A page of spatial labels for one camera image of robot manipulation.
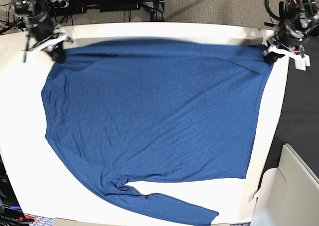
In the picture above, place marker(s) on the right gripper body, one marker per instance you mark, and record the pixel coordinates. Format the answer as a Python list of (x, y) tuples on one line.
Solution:
[(43, 35)]

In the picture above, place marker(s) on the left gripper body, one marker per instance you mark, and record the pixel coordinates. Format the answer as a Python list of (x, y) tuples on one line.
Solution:
[(287, 41)]

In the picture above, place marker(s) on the blue long-sleeve shirt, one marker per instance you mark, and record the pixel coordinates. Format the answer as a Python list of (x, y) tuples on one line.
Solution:
[(155, 110)]

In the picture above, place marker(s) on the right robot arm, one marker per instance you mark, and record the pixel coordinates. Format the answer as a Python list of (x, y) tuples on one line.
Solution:
[(36, 9)]

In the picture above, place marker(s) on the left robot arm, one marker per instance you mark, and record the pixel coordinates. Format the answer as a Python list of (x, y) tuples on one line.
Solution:
[(296, 21)]

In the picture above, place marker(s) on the black power strip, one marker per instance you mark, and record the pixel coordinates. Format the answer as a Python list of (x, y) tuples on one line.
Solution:
[(55, 4)]

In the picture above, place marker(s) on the beige plastic bin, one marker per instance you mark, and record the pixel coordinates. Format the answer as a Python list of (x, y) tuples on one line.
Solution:
[(289, 194)]

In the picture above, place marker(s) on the black box with red label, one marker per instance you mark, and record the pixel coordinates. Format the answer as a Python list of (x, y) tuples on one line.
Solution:
[(11, 213)]

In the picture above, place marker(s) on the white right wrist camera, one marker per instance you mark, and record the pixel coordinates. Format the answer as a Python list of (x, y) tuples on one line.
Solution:
[(24, 56)]

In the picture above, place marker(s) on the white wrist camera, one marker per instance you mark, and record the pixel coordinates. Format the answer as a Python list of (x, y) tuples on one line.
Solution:
[(24, 56), (301, 63)]

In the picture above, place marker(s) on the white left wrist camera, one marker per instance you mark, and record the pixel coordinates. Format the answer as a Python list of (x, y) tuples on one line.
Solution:
[(301, 63)]

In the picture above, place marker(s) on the black table frame leg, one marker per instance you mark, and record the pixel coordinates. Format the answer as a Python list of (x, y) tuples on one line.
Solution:
[(156, 9)]

